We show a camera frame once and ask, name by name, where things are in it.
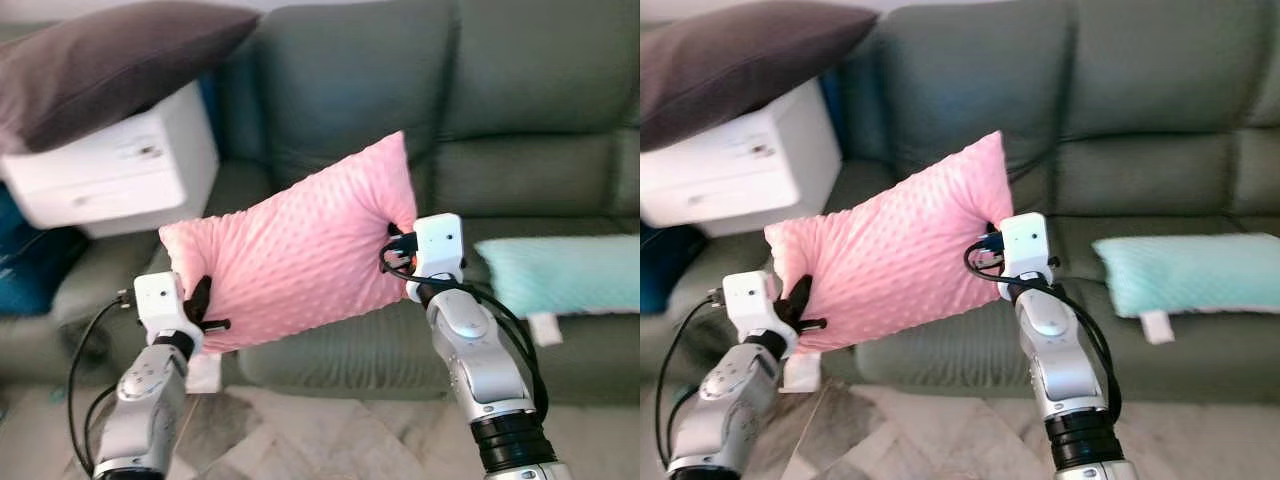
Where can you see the white drawer cabinet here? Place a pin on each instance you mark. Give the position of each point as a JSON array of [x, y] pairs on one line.
[[120, 170], [740, 165]]

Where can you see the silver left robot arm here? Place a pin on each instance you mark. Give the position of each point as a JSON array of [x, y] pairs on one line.
[[145, 410], [730, 410]]

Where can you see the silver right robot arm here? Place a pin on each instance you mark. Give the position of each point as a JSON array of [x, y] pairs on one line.
[[1065, 360], [480, 360]]

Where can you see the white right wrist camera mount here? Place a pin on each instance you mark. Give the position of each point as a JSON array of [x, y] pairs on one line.
[[1028, 245], [440, 245]]

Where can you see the dark grey pillow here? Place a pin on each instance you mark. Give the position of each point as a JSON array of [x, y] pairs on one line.
[[730, 60], [100, 65]]

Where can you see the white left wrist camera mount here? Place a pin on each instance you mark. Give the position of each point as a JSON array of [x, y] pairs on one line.
[[160, 302], [750, 302]]

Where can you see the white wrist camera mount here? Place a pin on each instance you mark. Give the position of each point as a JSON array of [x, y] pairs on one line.
[[1028, 245], [160, 302], [440, 245], [750, 302]]

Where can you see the green leather sofa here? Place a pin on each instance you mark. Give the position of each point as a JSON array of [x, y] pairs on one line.
[[520, 100], [1150, 100]]

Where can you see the pink dotted pillow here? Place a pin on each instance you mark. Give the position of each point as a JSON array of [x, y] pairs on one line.
[[290, 250], [890, 250]]

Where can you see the teal dotted pillow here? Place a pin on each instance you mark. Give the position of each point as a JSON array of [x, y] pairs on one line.
[[565, 272], [1190, 272]]

